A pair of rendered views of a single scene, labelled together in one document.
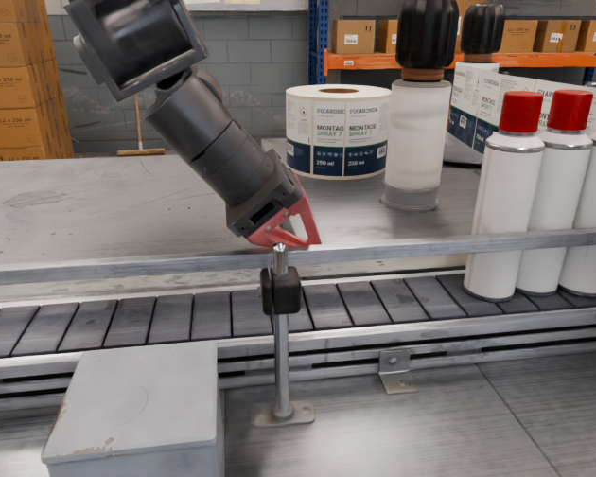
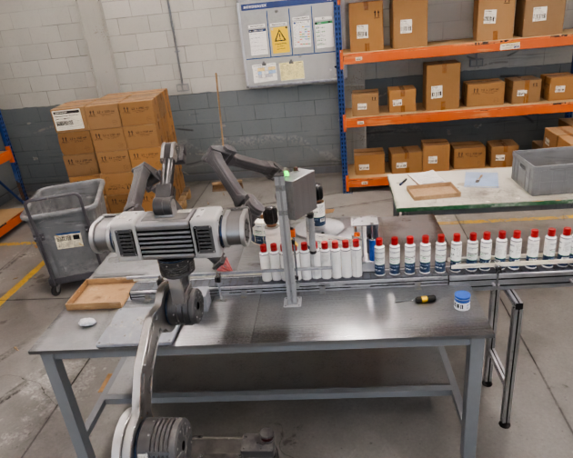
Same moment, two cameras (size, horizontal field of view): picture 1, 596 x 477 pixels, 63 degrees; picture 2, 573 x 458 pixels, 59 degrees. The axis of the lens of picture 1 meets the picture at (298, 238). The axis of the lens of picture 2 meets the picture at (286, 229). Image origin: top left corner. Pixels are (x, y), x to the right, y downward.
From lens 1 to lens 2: 223 cm
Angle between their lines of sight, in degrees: 13
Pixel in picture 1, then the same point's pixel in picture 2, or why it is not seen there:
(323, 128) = (256, 231)
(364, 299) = (242, 281)
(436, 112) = (273, 234)
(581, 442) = (266, 304)
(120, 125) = not seen: hidden behind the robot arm
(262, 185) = (217, 261)
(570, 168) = (273, 257)
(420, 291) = (254, 280)
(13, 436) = not seen: hidden behind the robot
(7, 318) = not seen: hidden behind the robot
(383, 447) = (235, 304)
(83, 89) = (191, 140)
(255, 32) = (304, 95)
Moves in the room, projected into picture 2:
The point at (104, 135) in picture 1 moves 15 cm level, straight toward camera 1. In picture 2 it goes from (204, 169) to (204, 173)
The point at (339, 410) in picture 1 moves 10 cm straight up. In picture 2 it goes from (231, 299) to (228, 283)
